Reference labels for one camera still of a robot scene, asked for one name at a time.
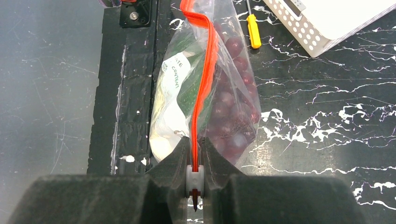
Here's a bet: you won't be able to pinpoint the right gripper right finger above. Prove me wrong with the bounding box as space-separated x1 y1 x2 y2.
201 138 366 224

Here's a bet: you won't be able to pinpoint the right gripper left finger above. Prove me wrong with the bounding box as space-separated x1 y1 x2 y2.
8 137 190 224

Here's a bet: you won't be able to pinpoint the clear zip top bag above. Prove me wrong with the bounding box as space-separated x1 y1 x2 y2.
155 0 245 176

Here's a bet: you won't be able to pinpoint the fake green cucumber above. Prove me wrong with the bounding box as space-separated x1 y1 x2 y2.
172 35 206 119

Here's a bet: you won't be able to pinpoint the fake purple grapes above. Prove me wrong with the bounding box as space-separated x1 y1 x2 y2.
200 22 261 165

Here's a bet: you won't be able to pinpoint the white perforated plastic basket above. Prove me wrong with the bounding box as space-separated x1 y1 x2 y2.
264 0 396 57

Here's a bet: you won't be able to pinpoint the yellow handled screwdriver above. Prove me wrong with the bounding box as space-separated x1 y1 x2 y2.
246 0 262 49

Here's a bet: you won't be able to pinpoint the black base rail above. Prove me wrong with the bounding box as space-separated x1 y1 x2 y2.
87 0 172 175

